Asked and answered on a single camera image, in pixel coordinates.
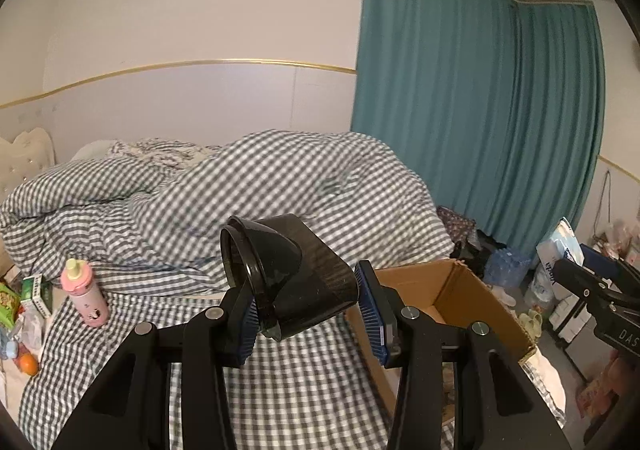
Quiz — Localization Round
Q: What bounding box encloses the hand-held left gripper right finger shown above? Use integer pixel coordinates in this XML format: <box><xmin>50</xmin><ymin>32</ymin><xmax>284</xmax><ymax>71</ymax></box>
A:
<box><xmin>352</xmin><ymin>259</ymin><xmax>572</xmax><ymax>450</ymax></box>

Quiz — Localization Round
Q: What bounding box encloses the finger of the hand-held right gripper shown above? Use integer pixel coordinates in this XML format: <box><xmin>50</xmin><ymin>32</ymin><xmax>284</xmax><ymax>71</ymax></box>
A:
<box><xmin>552</xmin><ymin>257</ymin><xmax>640</xmax><ymax>313</ymax></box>
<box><xmin>579</xmin><ymin>243</ymin><xmax>640</xmax><ymax>287</ymax></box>

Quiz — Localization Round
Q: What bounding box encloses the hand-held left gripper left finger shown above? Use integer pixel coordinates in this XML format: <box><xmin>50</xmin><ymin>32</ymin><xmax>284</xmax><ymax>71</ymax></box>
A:
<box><xmin>50</xmin><ymin>280</ymin><xmax>262</xmax><ymax>450</ymax></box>

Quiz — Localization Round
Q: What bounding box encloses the blue and white tissue pack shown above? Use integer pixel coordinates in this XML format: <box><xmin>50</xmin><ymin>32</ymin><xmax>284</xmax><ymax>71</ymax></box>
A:
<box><xmin>536</xmin><ymin>217</ymin><xmax>586</xmax><ymax>294</ymax></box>

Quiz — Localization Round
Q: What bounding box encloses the brown cardboard box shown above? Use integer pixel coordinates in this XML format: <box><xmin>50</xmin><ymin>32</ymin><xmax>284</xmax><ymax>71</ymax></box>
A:
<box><xmin>345</xmin><ymin>258</ymin><xmax>539</xmax><ymax>427</ymax></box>

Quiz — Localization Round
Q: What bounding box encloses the black plastic container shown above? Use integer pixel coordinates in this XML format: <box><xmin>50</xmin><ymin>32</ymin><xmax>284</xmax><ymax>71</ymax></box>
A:
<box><xmin>220</xmin><ymin>212</ymin><xmax>360</xmax><ymax>344</ymax></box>

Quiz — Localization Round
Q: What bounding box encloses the person's right hand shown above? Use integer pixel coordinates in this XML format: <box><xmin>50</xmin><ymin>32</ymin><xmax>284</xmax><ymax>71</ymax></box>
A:
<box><xmin>575</xmin><ymin>355</ymin><xmax>624</xmax><ymax>422</ymax></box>

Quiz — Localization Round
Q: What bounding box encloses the white floor appliance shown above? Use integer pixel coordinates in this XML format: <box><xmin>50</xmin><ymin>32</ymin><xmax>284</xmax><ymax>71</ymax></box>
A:
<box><xmin>547</xmin><ymin>295</ymin><xmax>597</xmax><ymax>344</ymax></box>

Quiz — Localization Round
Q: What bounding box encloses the large clear water jug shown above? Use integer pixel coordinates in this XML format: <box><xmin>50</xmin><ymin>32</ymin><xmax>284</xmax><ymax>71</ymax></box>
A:
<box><xmin>524</xmin><ymin>275</ymin><xmax>557</xmax><ymax>317</ymax></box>

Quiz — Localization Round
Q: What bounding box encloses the grey checkered bed sheet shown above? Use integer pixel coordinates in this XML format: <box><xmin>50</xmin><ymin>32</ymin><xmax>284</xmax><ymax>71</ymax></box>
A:
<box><xmin>17</xmin><ymin>290</ymin><xmax>569</xmax><ymax>450</ymax></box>

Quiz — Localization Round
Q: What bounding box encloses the pack of water bottles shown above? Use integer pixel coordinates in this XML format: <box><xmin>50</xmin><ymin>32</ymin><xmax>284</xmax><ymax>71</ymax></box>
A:
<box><xmin>482</xmin><ymin>250</ymin><xmax>534</xmax><ymax>289</ymax></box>

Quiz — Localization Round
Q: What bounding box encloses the black bag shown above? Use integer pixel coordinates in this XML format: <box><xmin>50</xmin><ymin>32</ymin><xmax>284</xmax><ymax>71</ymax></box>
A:
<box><xmin>452</xmin><ymin>229</ymin><xmax>506</xmax><ymax>281</ymax></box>

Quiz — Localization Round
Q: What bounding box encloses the dark patterned gift bag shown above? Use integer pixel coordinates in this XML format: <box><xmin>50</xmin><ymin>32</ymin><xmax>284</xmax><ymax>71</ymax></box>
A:
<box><xmin>436</xmin><ymin>205</ymin><xmax>476</xmax><ymax>244</ymax></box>

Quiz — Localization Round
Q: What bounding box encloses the grey checkered duvet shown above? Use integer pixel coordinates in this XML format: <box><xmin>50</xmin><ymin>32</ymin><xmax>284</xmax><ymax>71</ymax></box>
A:
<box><xmin>0</xmin><ymin>129</ymin><xmax>457</xmax><ymax>302</ymax></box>

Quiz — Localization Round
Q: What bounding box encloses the teal curtain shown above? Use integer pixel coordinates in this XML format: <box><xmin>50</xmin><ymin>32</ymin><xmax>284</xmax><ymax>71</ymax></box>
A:
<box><xmin>350</xmin><ymin>0</ymin><xmax>522</xmax><ymax>252</ymax></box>
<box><xmin>512</xmin><ymin>0</ymin><xmax>609</xmax><ymax>252</ymax></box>

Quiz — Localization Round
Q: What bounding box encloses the pink baby bottle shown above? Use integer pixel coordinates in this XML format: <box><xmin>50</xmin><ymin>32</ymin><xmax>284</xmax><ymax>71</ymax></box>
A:
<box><xmin>60</xmin><ymin>258</ymin><xmax>110</xmax><ymax>329</ymax></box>

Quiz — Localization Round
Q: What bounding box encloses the floral patterned blanket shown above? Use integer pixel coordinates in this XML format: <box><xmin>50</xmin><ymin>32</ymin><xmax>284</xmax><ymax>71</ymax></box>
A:
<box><xmin>107</xmin><ymin>139</ymin><xmax>222</xmax><ymax>169</ymax></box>

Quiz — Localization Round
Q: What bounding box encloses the green and white box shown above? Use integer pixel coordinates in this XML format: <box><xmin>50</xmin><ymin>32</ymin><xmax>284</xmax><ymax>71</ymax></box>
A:
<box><xmin>21</xmin><ymin>275</ymin><xmax>56</xmax><ymax>319</ymax></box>

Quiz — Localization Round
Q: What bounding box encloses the white plastic bag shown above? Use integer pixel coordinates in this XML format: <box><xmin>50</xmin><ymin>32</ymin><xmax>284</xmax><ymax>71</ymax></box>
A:
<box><xmin>15</xmin><ymin>312</ymin><xmax>49</xmax><ymax>356</ymax></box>

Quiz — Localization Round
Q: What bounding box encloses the white pillow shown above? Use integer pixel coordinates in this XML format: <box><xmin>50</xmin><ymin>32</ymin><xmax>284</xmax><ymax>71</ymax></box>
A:
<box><xmin>70</xmin><ymin>140</ymin><xmax>119</xmax><ymax>162</ymax></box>

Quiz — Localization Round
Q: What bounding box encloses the green snack packet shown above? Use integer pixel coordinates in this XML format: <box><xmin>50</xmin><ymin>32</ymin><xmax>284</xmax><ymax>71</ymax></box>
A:
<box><xmin>0</xmin><ymin>282</ymin><xmax>22</xmax><ymax>329</ymax></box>

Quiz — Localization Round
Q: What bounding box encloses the cream tufted headboard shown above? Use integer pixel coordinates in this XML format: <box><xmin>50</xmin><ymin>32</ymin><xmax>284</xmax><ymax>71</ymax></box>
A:
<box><xmin>0</xmin><ymin>127</ymin><xmax>56</xmax><ymax>202</ymax></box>

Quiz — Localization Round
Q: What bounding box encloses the hanging cable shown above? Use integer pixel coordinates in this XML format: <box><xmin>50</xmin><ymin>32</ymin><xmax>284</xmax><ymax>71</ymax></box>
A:
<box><xmin>592</xmin><ymin>170</ymin><xmax>614</xmax><ymax>242</ymax></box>

